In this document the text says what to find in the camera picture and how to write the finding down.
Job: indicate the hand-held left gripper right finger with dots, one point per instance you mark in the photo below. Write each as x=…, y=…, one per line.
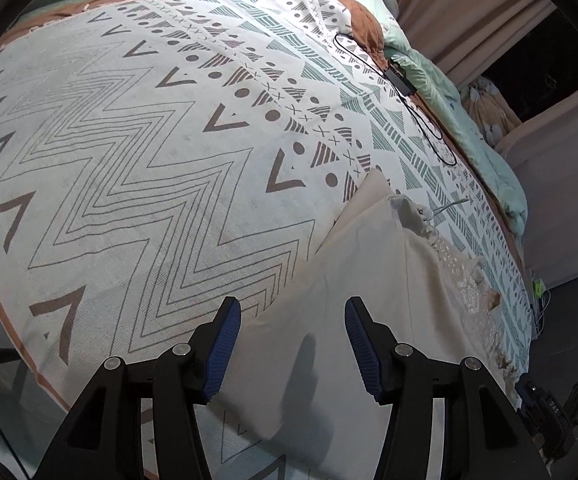
x=361, y=355

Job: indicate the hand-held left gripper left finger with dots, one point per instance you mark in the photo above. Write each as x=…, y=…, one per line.
x=221, y=355

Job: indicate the beige zip jacket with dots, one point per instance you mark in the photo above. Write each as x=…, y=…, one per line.
x=369, y=270

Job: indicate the small green item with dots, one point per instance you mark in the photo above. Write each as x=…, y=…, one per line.
x=537, y=287

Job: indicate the white patterned blanket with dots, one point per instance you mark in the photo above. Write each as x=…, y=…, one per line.
x=119, y=160

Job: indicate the mint green duvet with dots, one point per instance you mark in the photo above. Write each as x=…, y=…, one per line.
x=489, y=170

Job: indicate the orange plush toy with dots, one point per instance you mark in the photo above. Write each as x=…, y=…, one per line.
x=489, y=110

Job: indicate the pink curtain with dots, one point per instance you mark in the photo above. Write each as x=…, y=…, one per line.
x=469, y=10

